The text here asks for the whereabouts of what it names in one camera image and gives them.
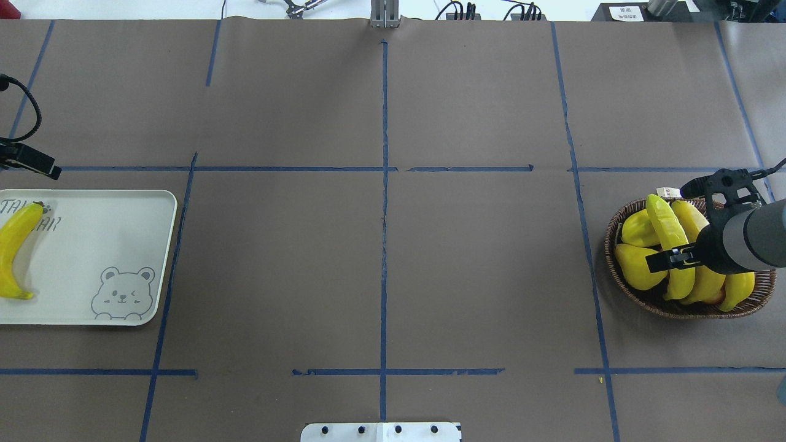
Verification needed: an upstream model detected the yellow banana moved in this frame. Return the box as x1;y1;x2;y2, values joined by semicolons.
645;194;696;300
1;201;44;300

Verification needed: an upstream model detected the white rectangular bear tray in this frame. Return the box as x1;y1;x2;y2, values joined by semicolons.
1;188;179;327

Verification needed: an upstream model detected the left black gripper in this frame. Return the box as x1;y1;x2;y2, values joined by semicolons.
1;142;61;180

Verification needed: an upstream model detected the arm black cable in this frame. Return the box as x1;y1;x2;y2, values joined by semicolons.
755;157;786;182
0;74;42;145

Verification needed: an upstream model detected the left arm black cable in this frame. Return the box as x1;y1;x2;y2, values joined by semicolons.
0;74;42;145

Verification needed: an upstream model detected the brown wicker basket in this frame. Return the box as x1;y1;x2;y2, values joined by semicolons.
598;198;778;320

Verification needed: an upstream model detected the aluminium frame post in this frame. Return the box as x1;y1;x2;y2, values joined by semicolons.
370;0;401;29

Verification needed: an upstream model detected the yellow starfruit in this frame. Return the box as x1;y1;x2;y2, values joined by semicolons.
620;209;660;248

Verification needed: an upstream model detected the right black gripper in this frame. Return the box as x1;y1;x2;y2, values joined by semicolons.
645;225;729;274

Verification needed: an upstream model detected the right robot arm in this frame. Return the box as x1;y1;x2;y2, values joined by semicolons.
646;200;785;275

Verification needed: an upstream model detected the paper price tag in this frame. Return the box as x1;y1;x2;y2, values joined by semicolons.
656;187;682;199

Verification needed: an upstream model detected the yellow banana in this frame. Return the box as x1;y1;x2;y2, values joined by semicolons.
671;201;726;305
718;272;755;312

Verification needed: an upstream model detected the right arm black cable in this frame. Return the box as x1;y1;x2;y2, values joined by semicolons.
755;157;786;182

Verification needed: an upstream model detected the yellow pear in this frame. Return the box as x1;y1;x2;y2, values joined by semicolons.
614;243;668;291

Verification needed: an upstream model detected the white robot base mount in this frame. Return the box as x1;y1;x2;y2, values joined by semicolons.
300;422;463;441

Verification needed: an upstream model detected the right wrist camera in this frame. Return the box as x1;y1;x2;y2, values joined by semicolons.
680;168;774;212

